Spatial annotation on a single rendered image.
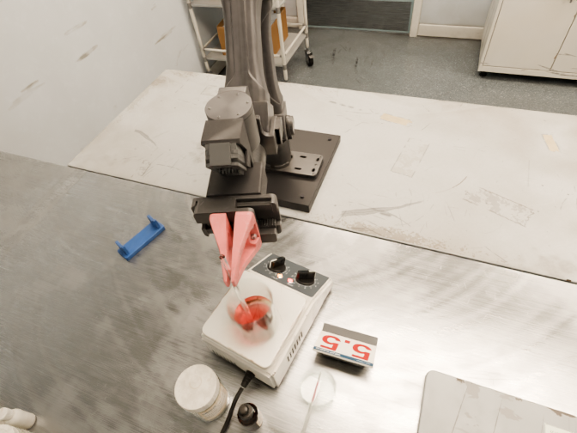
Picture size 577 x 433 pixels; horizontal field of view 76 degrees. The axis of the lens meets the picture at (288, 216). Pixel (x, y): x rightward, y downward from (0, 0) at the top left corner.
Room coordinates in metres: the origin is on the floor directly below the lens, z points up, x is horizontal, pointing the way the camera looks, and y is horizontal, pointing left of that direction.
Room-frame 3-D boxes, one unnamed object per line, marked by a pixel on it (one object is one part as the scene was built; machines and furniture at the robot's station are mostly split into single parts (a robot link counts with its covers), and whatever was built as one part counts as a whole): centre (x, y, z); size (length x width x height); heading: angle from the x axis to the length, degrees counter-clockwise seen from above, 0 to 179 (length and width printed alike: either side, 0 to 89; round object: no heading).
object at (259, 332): (0.23, 0.07, 1.03); 0.07 x 0.06 x 0.08; 149
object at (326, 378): (0.15, 0.00, 0.91); 0.06 x 0.06 x 0.02
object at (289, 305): (0.25, 0.07, 0.98); 0.12 x 0.12 x 0.01; 53
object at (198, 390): (0.16, 0.16, 0.94); 0.06 x 0.06 x 0.08
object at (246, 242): (0.26, 0.08, 1.15); 0.09 x 0.07 x 0.07; 172
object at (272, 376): (0.27, 0.06, 0.94); 0.22 x 0.13 x 0.08; 143
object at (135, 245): (0.49, 0.31, 0.92); 0.10 x 0.03 x 0.04; 134
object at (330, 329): (0.21, -0.06, 0.92); 0.09 x 0.06 x 0.04; 64
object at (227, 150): (0.32, 0.06, 1.21); 0.07 x 0.06 x 0.11; 81
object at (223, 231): (0.25, 0.06, 1.15); 0.09 x 0.07 x 0.07; 171
